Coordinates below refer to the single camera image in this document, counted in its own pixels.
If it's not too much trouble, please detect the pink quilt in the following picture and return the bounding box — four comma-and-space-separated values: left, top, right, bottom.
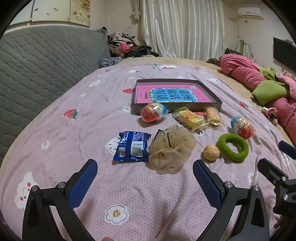
219, 54, 296, 139

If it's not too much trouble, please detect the white wall cable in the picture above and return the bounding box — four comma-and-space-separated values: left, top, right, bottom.
230, 17, 240, 40

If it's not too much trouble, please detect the small cloth doll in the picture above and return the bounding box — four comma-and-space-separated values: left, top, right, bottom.
261, 107, 279, 126

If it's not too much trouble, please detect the white hanging cloth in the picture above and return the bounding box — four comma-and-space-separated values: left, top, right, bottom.
129, 0, 142, 22

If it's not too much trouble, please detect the white curtain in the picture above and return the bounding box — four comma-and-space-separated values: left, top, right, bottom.
139, 0, 225, 59

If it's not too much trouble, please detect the red and blue toy egg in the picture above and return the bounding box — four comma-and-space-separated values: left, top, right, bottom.
230, 116, 256, 140
140, 102, 170, 123

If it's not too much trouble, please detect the pile of clothes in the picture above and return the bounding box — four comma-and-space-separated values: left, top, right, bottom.
107, 32, 162, 58

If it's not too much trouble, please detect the pale butterfly wall panel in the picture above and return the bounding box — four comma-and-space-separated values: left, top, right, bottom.
9, 0, 70, 26

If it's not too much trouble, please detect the white air conditioner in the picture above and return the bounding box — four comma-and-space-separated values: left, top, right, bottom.
237, 7, 264, 19

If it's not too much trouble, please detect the blue floral cloth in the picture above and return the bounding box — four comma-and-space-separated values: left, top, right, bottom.
99, 57, 122, 68

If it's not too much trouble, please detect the green fuzzy hair ring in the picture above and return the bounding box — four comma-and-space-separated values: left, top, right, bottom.
217, 133, 249, 162

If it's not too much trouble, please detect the green fleece cloth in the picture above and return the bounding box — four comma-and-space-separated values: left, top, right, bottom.
251, 66, 290, 106

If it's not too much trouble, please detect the black bag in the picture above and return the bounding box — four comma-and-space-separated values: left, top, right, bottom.
225, 48, 243, 56

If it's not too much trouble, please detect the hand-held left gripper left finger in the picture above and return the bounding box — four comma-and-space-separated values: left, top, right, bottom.
22, 159, 99, 241

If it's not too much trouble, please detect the blue cookie packet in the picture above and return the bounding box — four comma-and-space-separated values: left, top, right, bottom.
112, 131, 151, 163

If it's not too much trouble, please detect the grey cardboard box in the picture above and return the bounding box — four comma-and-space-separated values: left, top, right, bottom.
131, 79, 223, 115

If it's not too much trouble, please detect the grey quilted headboard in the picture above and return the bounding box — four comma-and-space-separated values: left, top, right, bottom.
0, 25, 111, 163

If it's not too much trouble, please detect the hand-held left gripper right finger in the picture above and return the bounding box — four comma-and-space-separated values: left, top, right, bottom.
193, 159, 271, 241

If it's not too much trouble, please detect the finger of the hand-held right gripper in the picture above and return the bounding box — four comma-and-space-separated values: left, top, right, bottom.
278, 140, 296, 161
257, 158, 289, 184

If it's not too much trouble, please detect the walnut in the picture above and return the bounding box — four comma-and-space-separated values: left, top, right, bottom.
203, 145, 220, 161

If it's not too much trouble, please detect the yellow snack packet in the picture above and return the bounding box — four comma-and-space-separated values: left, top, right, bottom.
171, 107, 208, 135

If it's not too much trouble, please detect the pink and blue book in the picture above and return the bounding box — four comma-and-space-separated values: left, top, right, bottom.
135, 84, 212, 103

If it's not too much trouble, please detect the pink printed blanket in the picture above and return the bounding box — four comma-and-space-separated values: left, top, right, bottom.
0, 62, 296, 241

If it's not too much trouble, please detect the black television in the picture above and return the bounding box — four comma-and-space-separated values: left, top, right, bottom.
273, 37, 296, 71

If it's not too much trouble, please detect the orange wafer packet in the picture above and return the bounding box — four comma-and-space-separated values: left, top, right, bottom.
203, 105, 223, 127

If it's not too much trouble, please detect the white metal rack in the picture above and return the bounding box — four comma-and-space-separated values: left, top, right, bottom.
237, 39, 253, 57

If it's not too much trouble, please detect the floral wall poster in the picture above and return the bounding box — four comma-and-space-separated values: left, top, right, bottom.
69, 0, 90, 25

